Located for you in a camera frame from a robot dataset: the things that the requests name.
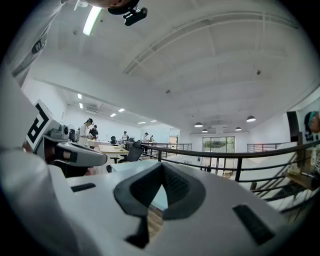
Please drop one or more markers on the person's grey shirt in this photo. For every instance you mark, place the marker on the person's grey shirt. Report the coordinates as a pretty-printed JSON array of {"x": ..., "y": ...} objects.
[{"x": 15, "y": 105}]

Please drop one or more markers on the painted face wall picture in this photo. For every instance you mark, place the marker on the painted face wall picture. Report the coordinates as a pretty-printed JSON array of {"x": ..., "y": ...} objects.
[{"x": 312, "y": 121}]

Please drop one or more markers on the black metal railing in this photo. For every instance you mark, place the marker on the black metal railing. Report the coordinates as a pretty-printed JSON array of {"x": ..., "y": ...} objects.
[
  {"x": 175, "y": 144},
  {"x": 268, "y": 144},
  {"x": 239, "y": 165}
]

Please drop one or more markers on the long ceiling tube light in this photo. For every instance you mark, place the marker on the long ceiling tube light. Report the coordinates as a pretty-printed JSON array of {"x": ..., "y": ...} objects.
[{"x": 92, "y": 20}]

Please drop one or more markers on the small white flower bunch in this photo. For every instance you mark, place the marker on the small white flower bunch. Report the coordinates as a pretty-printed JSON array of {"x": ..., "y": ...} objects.
[{"x": 293, "y": 170}]

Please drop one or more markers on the black office chair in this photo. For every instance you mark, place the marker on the black office chair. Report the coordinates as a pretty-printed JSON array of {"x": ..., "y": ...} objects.
[{"x": 133, "y": 152}]

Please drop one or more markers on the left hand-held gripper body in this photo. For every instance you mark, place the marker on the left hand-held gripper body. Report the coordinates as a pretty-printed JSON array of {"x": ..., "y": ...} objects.
[{"x": 37, "y": 125}]

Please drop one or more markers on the person's left hand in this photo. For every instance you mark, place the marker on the person's left hand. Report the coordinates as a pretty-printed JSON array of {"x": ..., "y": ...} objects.
[{"x": 50, "y": 153}]

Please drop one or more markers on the black head-worn camera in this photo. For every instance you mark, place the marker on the black head-worn camera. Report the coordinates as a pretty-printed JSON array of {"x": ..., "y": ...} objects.
[{"x": 133, "y": 15}]

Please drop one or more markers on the light wooden curved desk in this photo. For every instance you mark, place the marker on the light wooden curved desk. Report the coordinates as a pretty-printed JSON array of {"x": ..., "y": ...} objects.
[{"x": 112, "y": 149}]

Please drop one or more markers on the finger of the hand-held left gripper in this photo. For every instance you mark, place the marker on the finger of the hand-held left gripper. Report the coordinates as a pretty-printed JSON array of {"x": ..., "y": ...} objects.
[{"x": 90, "y": 157}]

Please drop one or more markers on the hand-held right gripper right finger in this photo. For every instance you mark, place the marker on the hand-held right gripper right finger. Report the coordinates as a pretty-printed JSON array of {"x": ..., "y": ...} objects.
[{"x": 212, "y": 200}]

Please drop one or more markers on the dark wooden side table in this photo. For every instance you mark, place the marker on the dark wooden side table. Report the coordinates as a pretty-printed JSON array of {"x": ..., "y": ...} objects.
[{"x": 300, "y": 178}]

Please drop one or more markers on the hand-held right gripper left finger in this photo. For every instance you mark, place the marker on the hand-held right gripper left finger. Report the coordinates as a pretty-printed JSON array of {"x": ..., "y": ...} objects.
[{"x": 100, "y": 212}]

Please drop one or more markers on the black dome pendant lamp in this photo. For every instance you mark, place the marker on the black dome pendant lamp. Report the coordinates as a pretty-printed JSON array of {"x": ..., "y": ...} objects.
[
  {"x": 198, "y": 124},
  {"x": 204, "y": 130},
  {"x": 238, "y": 128},
  {"x": 251, "y": 119}
]

